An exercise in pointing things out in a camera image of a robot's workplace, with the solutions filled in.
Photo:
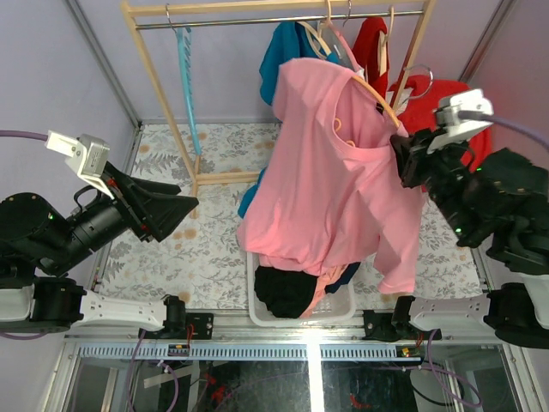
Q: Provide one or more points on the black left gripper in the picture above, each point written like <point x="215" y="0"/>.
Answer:
<point x="163" y="210"/>

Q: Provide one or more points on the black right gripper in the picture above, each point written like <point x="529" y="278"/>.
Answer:
<point x="419" y="142"/>

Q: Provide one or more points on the orange hanger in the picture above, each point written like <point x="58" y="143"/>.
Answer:
<point x="379" y="99"/>

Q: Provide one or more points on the pink t shirt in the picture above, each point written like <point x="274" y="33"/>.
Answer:
<point x="331" y="194"/>

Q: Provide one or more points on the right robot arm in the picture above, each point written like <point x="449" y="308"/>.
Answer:
<point x="505" y="199"/>

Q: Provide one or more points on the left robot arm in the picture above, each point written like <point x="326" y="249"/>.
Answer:
<point x="39" y="247"/>

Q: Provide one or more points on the red hanging t shirt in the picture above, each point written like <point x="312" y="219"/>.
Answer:
<point x="365" y="52"/>

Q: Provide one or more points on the wooden hanger right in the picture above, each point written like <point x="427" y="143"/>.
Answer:
<point x="383" y="41"/>

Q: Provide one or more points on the pink hanger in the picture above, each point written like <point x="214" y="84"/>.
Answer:
<point x="339" y="46"/>

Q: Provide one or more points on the white t shirt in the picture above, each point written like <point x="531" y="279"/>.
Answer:
<point x="342" y="50"/>

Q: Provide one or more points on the cream wooden hanger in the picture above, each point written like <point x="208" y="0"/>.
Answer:
<point x="315" y="35"/>

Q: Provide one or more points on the teal t shirt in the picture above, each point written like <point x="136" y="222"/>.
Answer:
<point x="291" y="39"/>

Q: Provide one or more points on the light blue hanger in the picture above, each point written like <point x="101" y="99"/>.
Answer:
<point x="183" y="38"/>

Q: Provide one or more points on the red cloth pile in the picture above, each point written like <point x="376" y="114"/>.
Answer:
<point x="419" y="113"/>

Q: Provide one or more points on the floral mat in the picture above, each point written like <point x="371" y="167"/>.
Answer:
<point x="202" y="263"/>

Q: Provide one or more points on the peach garment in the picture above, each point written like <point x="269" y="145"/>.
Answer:
<point x="329" y="277"/>

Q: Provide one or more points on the black garment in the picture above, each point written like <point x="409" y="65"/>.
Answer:
<point x="287" y="293"/>

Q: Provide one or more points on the white laundry basket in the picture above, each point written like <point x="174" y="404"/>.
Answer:
<point x="332" y="308"/>

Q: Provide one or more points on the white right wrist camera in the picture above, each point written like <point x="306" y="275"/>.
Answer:
<point x="460" y="117"/>

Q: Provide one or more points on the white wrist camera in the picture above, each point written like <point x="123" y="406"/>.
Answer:
<point x="85" y="155"/>
<point x="460" y="117"/>

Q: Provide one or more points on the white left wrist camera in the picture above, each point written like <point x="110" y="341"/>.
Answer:
<point x="85" y="155"/>

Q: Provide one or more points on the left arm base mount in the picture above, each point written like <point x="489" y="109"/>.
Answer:
<point x="200" y="325"/>

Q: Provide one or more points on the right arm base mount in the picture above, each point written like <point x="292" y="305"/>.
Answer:
<point x="378" y="327"/>

